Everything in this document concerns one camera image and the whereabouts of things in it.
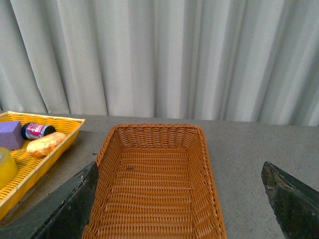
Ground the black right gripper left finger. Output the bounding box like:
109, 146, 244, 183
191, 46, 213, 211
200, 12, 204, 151
0, 162, 98, 239

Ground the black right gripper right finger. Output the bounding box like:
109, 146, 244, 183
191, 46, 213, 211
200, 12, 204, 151
261, 161, 319, 239

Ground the yellow plastic basket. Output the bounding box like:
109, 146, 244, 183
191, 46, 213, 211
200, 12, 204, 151
0, 111, 85, 220

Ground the toy bread loaf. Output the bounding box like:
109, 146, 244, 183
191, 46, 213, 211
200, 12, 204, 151
26, 132, 66, 158

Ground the purple foam block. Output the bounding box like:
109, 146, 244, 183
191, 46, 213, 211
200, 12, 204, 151
0, 120, 24, 150

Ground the yellow packing tape roll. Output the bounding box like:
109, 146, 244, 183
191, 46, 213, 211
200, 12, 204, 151
0, 147, 18, 189

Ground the grey curtain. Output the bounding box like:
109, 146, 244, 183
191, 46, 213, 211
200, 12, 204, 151
0, 0, 319, 126

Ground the brown wicker basket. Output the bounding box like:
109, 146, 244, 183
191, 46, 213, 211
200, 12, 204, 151
82, 123, 227, 239

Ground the small pink-labelled bottle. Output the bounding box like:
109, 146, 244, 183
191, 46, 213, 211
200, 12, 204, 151
21, 122, 56, 139

